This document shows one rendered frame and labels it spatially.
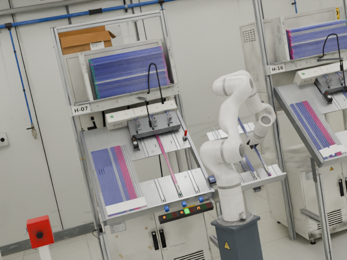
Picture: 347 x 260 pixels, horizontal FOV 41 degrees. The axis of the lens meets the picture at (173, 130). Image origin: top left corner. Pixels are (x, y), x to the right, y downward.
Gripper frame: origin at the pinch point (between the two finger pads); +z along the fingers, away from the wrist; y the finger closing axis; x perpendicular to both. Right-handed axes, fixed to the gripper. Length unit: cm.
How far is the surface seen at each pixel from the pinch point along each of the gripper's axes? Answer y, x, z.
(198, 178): 41.6, 10.9, 4.2
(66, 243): 135, -32, 190
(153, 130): 59, -31, 5
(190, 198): 52, 23, 1
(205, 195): 41.9, 23.7, 3.0
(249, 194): 8.4, 24.8, 19.3
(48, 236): 138, 19, 14
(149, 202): 76, 19, 3
